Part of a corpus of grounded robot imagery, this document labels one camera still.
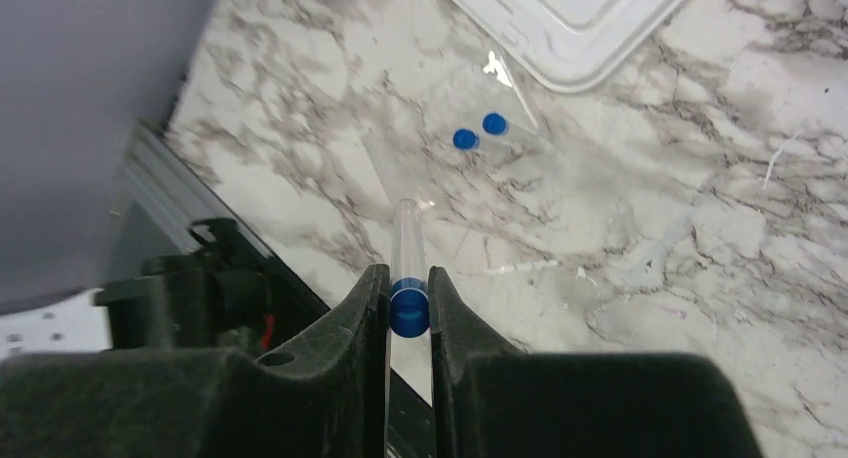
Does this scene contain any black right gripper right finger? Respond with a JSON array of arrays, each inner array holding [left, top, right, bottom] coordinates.
[[428, 267, 761, 457]]

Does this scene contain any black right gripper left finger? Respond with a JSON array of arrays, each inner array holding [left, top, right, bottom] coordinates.
[[1, 264, 390, 457]]

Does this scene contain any clear plastic bag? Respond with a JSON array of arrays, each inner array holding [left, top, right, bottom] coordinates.
[[363, 50, 548, 210]]

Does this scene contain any white plastic bin lid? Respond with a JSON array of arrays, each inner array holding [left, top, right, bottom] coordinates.
[[452, 0, 685, 93]]

